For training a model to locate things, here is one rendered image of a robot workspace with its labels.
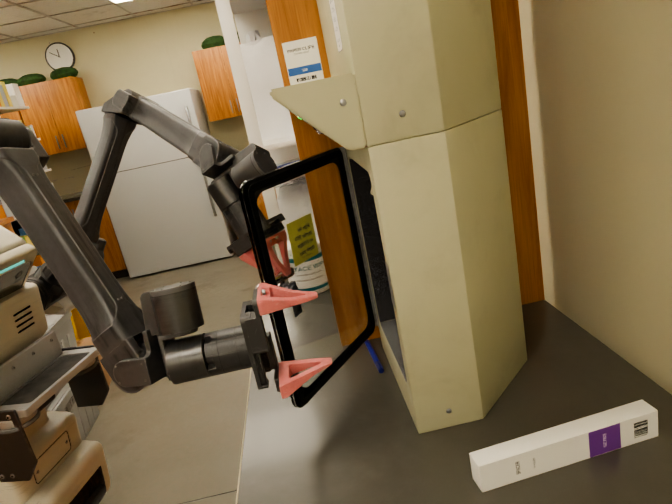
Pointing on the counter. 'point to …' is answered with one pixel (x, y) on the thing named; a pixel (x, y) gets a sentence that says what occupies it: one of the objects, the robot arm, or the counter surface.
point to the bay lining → (372, 241)
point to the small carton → (303, 60)
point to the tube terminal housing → (437, 196)
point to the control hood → (327, 108)
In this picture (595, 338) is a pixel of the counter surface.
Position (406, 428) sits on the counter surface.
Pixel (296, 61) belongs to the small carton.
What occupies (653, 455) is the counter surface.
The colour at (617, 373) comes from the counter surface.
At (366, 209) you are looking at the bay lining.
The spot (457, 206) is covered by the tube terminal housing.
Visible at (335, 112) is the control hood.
